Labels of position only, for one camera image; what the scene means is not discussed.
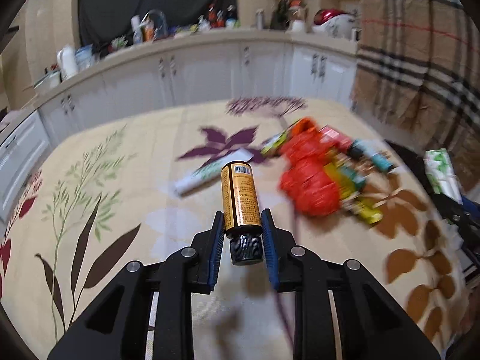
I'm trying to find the green white wrapper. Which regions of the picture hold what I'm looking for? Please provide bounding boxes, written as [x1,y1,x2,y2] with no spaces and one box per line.
[424,148,463,205]

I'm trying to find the teal white tube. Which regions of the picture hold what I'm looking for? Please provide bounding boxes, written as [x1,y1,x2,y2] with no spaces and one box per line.
[353,140,395,174]

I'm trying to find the yellow snack wrapper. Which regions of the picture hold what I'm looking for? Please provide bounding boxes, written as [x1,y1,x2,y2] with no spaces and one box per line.
[324,163,383,226]

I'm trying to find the red black bottle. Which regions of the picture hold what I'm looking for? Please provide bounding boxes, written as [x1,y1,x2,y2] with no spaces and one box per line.
[320,125,364,160]

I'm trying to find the red plastic bag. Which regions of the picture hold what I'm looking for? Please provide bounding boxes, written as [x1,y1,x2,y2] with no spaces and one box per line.
[280,133,341,217]

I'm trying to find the orange bottle black cap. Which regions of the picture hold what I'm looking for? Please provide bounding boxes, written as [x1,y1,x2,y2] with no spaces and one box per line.
[220,161,263,266]

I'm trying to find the white tube wrapper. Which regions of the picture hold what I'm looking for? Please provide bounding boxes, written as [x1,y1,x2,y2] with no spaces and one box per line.
[173,149,254,196]

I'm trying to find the yellow green wrapper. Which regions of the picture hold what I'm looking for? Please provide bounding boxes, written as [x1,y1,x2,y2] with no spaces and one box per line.
[260,120,299,158]

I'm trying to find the orange wrapper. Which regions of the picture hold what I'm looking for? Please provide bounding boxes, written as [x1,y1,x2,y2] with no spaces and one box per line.
[289,117,320,137]

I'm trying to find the black trash bin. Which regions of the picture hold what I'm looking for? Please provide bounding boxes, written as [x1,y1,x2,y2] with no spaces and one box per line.
[386,141,434,196]

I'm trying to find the chrome kitchen faucet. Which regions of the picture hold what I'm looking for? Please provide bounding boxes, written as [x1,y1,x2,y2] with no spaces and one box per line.
[141,9,168,41]

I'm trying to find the plaid beige curtain cloth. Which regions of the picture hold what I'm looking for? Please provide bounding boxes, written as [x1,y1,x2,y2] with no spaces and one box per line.
[353,0,479,191]

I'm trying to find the floral tablecloth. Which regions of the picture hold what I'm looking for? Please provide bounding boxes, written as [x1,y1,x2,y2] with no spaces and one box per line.
[1,99,468,359]

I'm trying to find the white lower cabinets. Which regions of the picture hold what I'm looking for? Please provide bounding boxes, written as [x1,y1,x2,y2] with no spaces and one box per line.
[1,34,356,220]

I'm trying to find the red white rice cooker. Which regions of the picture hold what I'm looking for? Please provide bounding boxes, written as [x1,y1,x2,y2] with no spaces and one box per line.
[312,8,356,40]

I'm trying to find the white blender jug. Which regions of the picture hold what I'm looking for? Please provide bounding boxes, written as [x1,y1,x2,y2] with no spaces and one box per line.
[288,0,307,33]

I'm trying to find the white thermos jug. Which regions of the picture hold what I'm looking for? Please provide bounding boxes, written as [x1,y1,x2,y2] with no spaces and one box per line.
[57,45,79,80]

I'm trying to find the steel thermos bottle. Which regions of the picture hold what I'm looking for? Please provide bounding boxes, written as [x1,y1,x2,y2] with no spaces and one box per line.
[255,9,264,31]

